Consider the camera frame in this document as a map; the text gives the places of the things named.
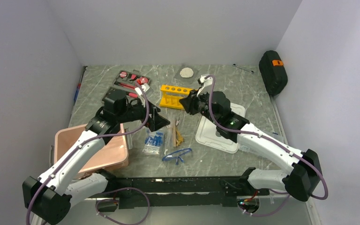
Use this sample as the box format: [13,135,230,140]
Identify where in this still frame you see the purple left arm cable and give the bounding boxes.
[25,82,151,225]

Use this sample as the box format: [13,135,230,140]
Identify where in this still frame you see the bag of blue caps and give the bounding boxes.
[142,129,165,156]

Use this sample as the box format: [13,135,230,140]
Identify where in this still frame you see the grey tool case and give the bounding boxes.
[101,70,151,102]

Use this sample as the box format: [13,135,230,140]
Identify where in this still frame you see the red electrical tape roll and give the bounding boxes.
[119,71,128,78]

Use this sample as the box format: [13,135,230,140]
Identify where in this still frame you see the blue safety glasses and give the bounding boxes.
[161,148,193,165]

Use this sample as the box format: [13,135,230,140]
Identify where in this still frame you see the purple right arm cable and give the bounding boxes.
[203,74,329,218]

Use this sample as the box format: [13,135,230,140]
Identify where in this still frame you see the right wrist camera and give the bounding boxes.
[197,74,213,97]

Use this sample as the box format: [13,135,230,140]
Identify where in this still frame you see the black tool case orange latch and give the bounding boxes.
[259,50,288,96]

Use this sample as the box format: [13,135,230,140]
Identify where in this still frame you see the wire gauze with white centre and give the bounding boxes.
[174,64,199,84]

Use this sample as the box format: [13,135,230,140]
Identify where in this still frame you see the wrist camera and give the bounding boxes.
[135,83,153,101]
[197,74,213,97]

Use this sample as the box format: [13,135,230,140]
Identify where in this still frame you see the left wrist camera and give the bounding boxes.
[135,83,153,101]

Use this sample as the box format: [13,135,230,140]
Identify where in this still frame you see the bag of plastic pipettes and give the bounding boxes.
[165,122,174,149]

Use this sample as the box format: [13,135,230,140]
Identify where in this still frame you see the yellow rubber tubing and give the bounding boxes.
[175,128,184,147]

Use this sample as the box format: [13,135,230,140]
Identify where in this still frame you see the red tape measure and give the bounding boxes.
[136,77,150,85]

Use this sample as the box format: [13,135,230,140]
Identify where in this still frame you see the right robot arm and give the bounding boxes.
[179,90,329,202]

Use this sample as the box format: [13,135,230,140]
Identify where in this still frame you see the blue red screwdriver by wall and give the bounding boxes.
[73,66,87,103]

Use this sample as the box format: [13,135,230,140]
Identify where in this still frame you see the silver wrench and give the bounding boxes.
[232,64,255,74]

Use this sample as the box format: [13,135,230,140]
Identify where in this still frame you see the white bin lid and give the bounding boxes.
[195,102,247,153]

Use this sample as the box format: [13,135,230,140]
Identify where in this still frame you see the red utility knife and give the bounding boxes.
[114,82,135,90]

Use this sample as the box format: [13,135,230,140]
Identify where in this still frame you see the pink plastic bin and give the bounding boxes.
[51,124,128,179]

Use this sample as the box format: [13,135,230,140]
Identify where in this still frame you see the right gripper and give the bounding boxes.
[180,87,220,125]

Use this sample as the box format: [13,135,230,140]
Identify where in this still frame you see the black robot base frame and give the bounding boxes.
[95,170,269,209]

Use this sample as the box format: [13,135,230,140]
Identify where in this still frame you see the wooden test tube clamp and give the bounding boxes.
[171,122,177,147]

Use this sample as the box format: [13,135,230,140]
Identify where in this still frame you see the grey bin latch handle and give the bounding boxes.
[126,134,133,150]

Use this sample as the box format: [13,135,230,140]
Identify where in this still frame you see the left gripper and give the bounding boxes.
[117,95,170,131]

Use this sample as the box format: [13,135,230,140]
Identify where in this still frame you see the clear plastic box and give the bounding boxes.
[238,132,285,154]

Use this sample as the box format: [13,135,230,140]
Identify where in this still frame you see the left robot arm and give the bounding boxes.
[22,88,170,225]

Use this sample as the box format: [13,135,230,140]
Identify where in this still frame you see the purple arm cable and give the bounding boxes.
[25,82,151,225]
[203,74,329,218]

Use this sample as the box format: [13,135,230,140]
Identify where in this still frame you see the yellow test tube rack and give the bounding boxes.
[159,85,193,110]

